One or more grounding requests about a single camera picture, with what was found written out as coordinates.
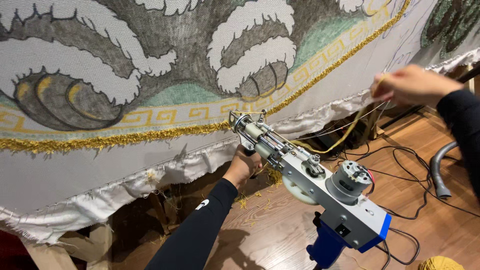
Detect person's left hand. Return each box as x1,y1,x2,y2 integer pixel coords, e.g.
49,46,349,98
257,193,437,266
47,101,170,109
222,145,263,190

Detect person's right hand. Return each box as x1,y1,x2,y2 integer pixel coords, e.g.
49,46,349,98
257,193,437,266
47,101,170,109
370,64,464,109

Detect yellow yarn strand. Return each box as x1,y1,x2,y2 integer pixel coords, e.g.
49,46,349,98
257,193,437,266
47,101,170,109
234,73,391,155

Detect grey and blue tufting gun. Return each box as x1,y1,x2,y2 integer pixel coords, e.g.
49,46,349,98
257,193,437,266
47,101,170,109
228,109,392,270

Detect yellow yarn scraps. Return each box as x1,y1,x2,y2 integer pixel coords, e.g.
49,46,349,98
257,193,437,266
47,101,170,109
234,167,284,227

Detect black metal pole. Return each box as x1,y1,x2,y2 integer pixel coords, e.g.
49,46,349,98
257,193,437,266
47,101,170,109
379,62,480,130

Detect tufting cloth with dragon design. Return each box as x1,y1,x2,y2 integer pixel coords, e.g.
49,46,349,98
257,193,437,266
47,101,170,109
0,0,480,245

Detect yellow yarn ball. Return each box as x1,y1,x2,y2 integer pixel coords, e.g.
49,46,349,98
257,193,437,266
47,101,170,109
418,256,466,270

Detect black floor cables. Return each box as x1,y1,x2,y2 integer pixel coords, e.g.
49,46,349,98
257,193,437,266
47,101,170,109
324,139,480,221

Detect grey vacuum hose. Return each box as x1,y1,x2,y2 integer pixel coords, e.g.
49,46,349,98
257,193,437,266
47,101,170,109
429,140,460,200

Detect black tufting gun power cable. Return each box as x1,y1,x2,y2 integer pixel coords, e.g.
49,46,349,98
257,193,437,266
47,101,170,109
374,226,421,270

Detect wooden frame leg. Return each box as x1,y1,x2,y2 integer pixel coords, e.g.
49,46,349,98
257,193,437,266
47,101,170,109
22,221,113,270

